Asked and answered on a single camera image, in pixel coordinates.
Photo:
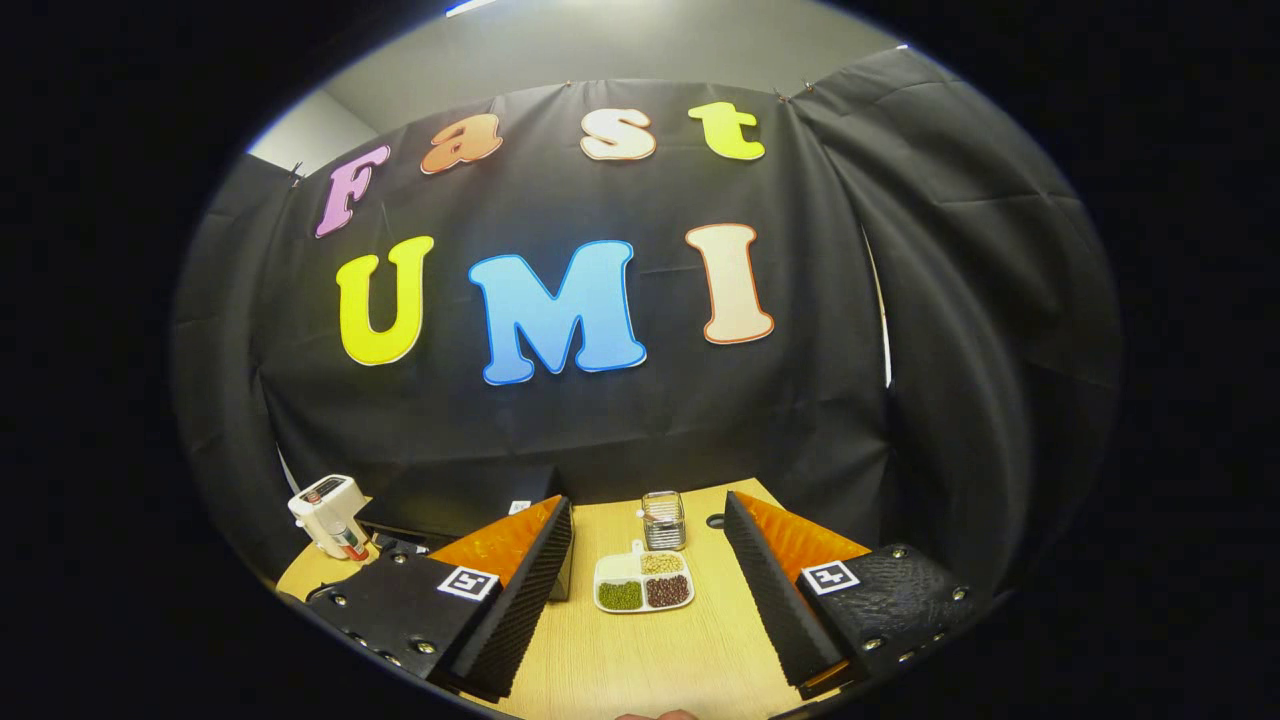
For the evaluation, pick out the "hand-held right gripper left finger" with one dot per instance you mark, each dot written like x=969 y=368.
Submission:
x=520 y=600

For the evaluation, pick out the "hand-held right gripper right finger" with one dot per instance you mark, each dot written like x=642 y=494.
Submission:
x=770 y=600

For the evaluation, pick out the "black electric oven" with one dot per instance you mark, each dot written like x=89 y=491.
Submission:
x=460 y=500

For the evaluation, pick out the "pile of green beans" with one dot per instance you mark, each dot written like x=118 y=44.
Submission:
x=620 y=595

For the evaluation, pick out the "white divided tray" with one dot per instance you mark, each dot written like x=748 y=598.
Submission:
x=615 y=565

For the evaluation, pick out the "pile of red beans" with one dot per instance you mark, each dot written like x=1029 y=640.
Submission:
x=668 y=591

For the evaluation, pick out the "pile of soybeans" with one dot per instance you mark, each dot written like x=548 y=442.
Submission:
x=662 y=563

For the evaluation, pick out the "small white appliance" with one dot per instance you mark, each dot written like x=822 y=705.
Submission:
x=328 y=510

